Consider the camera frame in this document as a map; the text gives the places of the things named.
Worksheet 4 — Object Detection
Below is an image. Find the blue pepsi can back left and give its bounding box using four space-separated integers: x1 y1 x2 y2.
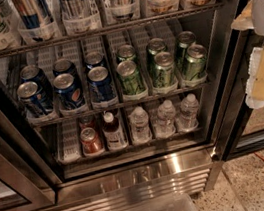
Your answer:
20 64 53 97

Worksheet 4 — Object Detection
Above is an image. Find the blue pepsi can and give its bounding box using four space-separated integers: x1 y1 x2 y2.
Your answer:
17 81 54 118
53 73 85 110
20 64 53 97
53 58 77 76

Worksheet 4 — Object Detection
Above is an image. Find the stainless steel fridge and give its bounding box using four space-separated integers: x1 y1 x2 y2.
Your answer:
0 0 264 211

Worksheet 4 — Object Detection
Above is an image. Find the red can front bottom shelf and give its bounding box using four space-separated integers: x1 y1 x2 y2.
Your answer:
80 127 103 155

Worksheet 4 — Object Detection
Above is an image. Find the clear water bottle left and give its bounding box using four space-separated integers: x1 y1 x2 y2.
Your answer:
129 106 152 144

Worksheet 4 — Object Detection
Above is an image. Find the clear water bottle middle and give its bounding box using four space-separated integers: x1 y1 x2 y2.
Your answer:
154 99 176 139

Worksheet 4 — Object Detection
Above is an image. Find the blue can column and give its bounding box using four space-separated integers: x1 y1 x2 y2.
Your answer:
87 66 116 103
84 51 107 69

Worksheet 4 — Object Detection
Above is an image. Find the clear water bottle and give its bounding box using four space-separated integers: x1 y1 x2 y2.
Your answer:
176 93 199 133
154 99 176 139
129 106 152 144

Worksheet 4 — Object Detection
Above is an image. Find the brown tea bottle white cap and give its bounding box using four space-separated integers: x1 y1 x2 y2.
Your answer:
102 112 127 150

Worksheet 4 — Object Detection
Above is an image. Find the red can shelf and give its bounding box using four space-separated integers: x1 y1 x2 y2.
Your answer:
80 127 103 155
78 115 96 130

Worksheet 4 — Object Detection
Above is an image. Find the red can back bottom shelf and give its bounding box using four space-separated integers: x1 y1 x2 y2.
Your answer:
78 115 96 130

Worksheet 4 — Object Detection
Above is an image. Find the clear water bottle right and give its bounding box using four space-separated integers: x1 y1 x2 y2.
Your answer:
176 93 199 133

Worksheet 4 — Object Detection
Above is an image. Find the blue pepsi can back middle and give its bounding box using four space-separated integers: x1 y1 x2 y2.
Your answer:
53 58 77 76

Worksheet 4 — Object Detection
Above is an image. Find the blue silver slim can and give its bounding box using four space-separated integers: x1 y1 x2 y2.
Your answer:
12 0 54 42

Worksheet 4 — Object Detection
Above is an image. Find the silver striped slim can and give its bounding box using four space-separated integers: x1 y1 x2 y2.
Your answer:
60 0 90 20

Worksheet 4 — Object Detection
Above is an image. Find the blue pepsi can front middle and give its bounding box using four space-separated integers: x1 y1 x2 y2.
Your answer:
53 73 85 110

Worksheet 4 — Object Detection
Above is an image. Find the green can column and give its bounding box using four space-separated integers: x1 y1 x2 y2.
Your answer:
151 51 175 88
116 60 145 96
175 31 197 70
182 44 207 81
116 44 137 63
146 38 168 71

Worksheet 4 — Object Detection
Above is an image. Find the blue pepsi can front left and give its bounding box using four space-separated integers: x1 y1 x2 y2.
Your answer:
17 81 54 118

